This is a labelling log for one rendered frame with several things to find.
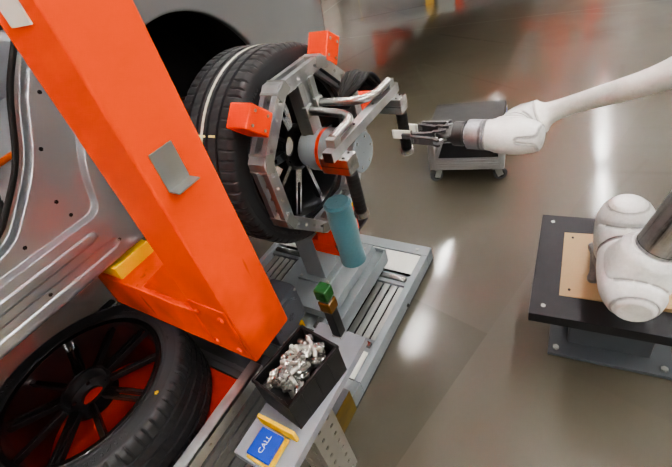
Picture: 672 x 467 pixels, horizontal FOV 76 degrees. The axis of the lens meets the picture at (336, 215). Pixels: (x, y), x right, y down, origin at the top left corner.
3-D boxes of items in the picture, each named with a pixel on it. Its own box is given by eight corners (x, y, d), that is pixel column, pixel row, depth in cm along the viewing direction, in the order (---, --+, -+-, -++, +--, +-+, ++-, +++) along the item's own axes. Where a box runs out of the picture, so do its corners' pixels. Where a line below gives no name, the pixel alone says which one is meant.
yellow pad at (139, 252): (130, 243, 154) (123, 233, 152) (154, 251, 147) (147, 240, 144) (98, 271, 146) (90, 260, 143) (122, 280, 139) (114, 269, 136)
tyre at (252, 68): (232, 0, 138) (137, 179, 120) (289, -9, 126) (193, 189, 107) (324, 120, 192) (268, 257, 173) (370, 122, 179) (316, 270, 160)
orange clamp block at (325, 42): (318, 66, 142) (320, 38, 141) (338, 65, 138) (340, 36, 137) (305, 61, 136) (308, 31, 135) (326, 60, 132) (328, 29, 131)
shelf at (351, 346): (321, 327, 137) (319, 321, 136) (368, 343, 128) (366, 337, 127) (237, 457, 111) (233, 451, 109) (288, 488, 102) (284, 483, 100)
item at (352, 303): (325, 248, 219) (320, 234, 214) (388, 262, 201) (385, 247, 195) (268, 324, 189) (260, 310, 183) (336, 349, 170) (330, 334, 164)
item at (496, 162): (429, 183, 255) (423, 133, 235) (439, 151, 280) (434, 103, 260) (507, 183, 238) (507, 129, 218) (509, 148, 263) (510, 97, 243)
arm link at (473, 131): (490, 140, 132) (471, 139, 135) (490, 113, 126) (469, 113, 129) (482, 156, 126) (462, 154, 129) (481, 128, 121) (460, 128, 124)
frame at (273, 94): (362, 170, 175) (329, 34, 143) (376, 171, 172) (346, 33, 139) (288, 261, 142) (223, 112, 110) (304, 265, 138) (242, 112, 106)
